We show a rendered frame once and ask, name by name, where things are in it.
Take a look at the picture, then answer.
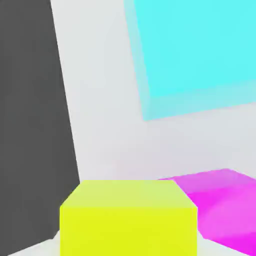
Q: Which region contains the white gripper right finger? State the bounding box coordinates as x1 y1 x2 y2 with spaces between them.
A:
197 229 252 256

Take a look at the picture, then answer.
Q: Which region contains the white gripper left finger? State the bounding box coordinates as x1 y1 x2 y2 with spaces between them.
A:
7 229 61 256

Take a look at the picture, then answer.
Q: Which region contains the small yellow cube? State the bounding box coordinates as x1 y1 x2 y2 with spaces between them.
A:
59 179 199 256

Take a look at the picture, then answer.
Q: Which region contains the small magenta cube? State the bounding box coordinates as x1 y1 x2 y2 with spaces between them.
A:
158 168 256 256

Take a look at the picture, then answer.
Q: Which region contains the large cyan box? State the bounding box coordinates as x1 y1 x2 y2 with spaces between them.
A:
123 0 256 122

